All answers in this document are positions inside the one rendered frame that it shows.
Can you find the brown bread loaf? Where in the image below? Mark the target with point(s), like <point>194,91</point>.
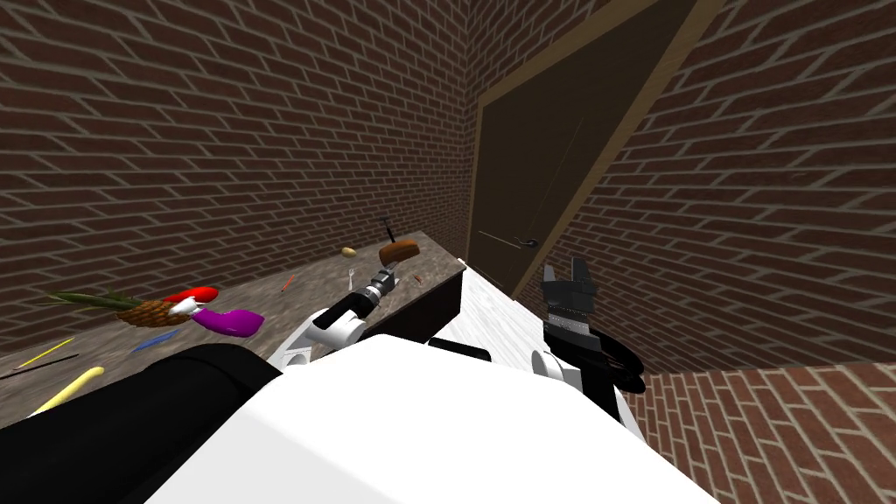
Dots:
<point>400,250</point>

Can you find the yellow banana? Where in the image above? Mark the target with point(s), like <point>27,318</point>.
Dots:
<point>70,388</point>

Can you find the yellow potato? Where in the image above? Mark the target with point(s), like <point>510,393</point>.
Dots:
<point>348,251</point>

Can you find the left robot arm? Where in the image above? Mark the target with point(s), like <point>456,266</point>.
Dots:
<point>105,434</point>

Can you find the purple eggplant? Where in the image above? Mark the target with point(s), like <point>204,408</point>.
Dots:
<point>231,322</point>

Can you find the small white object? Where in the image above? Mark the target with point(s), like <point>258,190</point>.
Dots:
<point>185,306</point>

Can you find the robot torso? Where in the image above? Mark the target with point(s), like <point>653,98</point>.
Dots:
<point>420,434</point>

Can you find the thin black stick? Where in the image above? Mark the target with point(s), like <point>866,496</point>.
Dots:
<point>38,366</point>

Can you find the yellow pencil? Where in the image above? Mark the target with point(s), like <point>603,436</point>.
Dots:
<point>45,353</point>

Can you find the blue knife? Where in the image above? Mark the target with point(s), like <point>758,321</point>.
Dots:
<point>155,341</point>

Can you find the pineapple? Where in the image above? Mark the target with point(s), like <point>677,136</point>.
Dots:
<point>150,313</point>

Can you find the black utensil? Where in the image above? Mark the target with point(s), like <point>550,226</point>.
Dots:
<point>388,229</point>

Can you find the orange pencil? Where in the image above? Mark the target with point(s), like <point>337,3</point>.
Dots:
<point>288,283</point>

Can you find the white fork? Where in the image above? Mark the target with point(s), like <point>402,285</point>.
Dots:
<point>351,277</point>

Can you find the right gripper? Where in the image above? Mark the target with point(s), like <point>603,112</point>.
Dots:
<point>570,297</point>

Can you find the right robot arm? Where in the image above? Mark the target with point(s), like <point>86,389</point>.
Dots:
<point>595,357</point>

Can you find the dark brown door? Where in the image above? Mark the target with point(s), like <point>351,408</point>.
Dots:
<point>546,161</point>

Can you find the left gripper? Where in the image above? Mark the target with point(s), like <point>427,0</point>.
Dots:
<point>382,283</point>

